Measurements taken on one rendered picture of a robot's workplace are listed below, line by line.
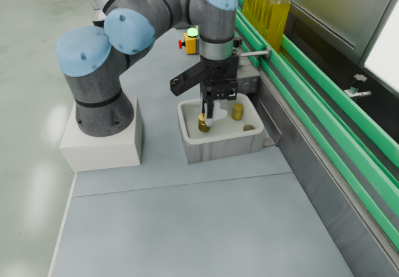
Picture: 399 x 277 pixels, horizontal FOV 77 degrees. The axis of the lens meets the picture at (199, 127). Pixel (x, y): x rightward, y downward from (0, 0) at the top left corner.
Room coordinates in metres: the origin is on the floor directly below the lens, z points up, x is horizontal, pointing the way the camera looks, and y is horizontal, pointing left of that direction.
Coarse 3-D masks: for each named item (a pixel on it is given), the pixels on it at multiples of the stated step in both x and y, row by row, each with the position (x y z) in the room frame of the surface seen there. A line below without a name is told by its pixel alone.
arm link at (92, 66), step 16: (80, 32) 0.53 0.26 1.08; (96, 32) 0.53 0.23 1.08; (64, 48) 0.48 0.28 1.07; (80, 48) 0.47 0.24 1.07; (96, 48) 0.48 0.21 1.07; (112, 48) 0.52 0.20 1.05; (64, 64) 0.46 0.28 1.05; (80, 64) 0.45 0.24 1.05; (96, 64) 0.46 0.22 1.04; (112, 64) 0.50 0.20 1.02; (128, 64) 0.55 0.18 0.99; (80, 80) 0.45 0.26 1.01; (96, 80) 0.46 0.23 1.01; (112, 80) 0.48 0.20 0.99; (80, 96) 0.45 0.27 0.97; (96, 96) 0.45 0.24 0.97; (112, 96) 0.47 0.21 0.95
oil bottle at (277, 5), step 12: (276, 0) 0.75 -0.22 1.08; (288, 0) 0.76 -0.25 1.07; (264, 12) 0.79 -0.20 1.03; (276, 12) 0.75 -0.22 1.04; (288, 12) 0.76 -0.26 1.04; (264, 24) 0.78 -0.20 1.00; (276, 24) 0.75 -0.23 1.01; (264, 36) 0.76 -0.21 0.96; (276, 36) 0.75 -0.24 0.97; (276, 48) 0.75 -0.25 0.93
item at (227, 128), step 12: (240, 96) 0.62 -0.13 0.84; (180, 108) 0.56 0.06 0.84; (192, 108) 0.58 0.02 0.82; (228, 108) 0.61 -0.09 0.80; (252, 108) 0.56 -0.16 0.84; (180, 120) 0.51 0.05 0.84; (192, 120) 0.58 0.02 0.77; (216, 120) 0.58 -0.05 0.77; (228, 120) 0.58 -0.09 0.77; (240, 120) 0.58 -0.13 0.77; (252, 120) 0.53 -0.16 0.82; (192, 132) 0.53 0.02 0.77; (204, 132) 0.53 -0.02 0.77; (216, 132) 0.53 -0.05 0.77; (228, 132) 0.53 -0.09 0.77; (240, 132) 0.46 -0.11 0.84; (252, 132) 0.46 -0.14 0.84
